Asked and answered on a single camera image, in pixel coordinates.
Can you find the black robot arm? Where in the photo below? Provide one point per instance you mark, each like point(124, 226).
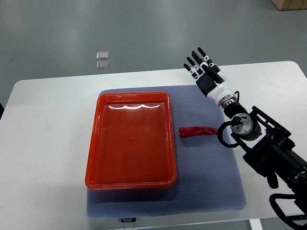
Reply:
point(269, 151)

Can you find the white table leg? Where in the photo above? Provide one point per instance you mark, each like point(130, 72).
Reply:
point(255, 224)

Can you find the red plastic tray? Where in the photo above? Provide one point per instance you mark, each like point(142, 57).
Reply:
point(132, 143)

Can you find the blue-grey mesh mat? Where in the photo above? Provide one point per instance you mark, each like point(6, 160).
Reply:
point(208, 177)

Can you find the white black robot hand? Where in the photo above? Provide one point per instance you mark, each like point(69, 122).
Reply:
point(210, 79)

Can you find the cardboard box corner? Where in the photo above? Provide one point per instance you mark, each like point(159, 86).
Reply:
point(288, 5)

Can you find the red pepper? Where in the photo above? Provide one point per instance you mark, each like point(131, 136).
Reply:
point(192, 131)

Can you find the upper metal floor plate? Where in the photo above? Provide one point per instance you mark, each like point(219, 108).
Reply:
point(102, 55)

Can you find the black table brand label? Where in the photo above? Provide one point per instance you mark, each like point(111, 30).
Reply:
point(128, 220)

